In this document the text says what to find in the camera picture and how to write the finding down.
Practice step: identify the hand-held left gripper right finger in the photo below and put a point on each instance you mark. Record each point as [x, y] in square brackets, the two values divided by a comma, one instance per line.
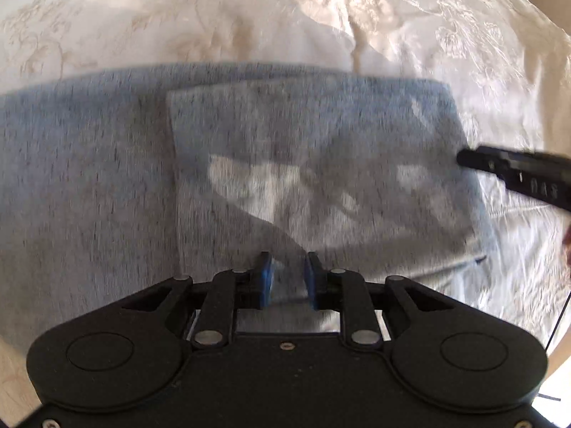
[309, 284]

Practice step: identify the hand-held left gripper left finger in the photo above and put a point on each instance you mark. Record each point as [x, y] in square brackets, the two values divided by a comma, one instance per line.
[266, 283]

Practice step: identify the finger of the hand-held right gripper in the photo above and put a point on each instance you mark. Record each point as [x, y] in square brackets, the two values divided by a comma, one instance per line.
[479, 160]

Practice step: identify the grey-blue knit pants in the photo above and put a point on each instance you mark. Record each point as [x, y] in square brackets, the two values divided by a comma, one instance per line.
[89, 165]

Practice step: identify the white embroidered bedspread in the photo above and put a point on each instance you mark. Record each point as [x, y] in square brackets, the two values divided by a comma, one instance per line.
[357, 18]

